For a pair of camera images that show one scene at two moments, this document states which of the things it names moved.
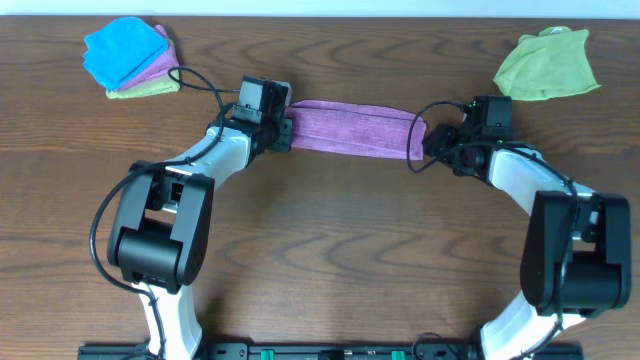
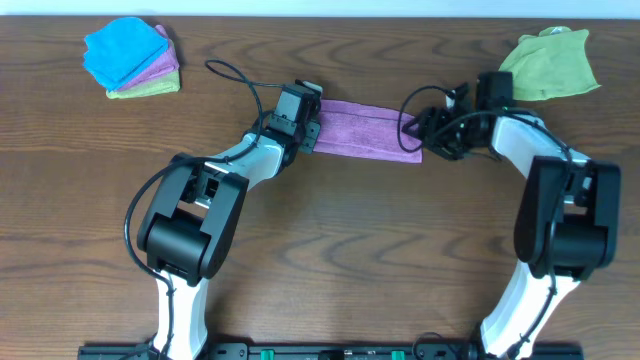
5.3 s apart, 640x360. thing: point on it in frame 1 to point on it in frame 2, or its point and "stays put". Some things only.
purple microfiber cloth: (343, 128) stays put
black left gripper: (284, 132) to (310, 132)
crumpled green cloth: (550, 65) stays put
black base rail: (328, 351) stays put
